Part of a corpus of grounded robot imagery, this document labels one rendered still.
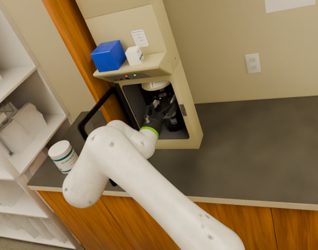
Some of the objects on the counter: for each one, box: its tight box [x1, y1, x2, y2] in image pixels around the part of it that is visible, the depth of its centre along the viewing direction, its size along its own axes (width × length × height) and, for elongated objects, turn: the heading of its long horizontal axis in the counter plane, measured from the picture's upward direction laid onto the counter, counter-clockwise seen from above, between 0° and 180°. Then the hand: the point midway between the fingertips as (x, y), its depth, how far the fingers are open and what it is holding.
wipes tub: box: [48, 140, 79, 174], centre depth 182 cm, size 13×13×15 cm
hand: (165, 99), depth 161 cm, fingers closed on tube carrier, 9 cm apart
